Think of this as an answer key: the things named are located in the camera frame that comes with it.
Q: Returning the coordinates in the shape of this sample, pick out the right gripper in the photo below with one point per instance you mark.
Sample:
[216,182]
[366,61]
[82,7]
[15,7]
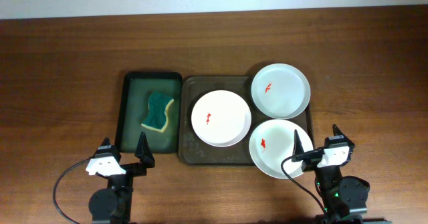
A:
[310,163]

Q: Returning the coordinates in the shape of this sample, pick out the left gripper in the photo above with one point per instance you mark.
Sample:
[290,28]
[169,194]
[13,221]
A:
[145,154]

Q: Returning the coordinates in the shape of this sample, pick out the green and yellow sponge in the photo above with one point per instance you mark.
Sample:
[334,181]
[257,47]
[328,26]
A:
[157,118]

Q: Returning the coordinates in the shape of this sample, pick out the white plate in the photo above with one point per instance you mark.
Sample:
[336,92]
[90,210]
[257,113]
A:
[273,141]
[221,118]
[280,91]

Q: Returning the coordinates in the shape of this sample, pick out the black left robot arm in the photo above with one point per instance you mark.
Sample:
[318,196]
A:
[113,204]

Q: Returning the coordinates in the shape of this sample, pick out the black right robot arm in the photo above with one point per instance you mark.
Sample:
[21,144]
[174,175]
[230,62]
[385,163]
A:
[343,199]

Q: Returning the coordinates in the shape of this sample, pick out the small black water tray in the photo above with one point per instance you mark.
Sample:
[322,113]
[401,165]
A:
[137,87]

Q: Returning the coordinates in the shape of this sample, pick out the large brown tray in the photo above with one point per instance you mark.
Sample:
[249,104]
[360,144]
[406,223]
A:
[192,150]

